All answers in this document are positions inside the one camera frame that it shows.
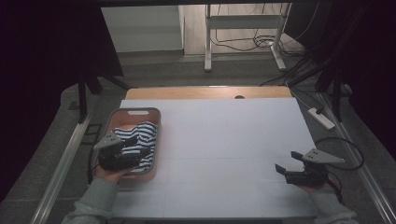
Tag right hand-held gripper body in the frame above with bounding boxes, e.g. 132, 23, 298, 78
284, 147, 347, 188

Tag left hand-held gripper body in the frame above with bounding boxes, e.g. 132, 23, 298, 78
92, 131, 142, 173

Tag blue white striped cloth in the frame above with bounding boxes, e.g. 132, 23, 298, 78
113, 120, 158, 173

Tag pink basket with grey rim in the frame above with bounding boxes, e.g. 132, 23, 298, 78
101, 107, 163, 183

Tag person's right hand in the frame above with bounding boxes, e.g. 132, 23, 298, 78
296, 174, 333, 194

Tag person's left hand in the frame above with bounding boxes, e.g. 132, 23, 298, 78
94, 163, 138, 185

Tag white power strip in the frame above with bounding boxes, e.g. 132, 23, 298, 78
307, 107, 336, 131

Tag black stand legs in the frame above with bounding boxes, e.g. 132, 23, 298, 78
77, 73, 134, 124
313, 66, 344, 123

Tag wooden desk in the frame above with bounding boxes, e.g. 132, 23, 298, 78
124, 85, 293, 101

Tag black curtain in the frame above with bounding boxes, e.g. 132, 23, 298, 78
283, 0, 396, 152
0, 0, 124, 202

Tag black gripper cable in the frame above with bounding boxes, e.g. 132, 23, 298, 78
313, 136, 365, 206

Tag metal floor rail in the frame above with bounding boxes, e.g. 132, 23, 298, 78
317, 92, 396, 224
28, 110, 96, 224

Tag bundle of black floor cables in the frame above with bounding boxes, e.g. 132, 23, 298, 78
210, 3, 321, 88

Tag white metal stand frame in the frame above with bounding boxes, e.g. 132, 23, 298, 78
204, 3, 292, 74

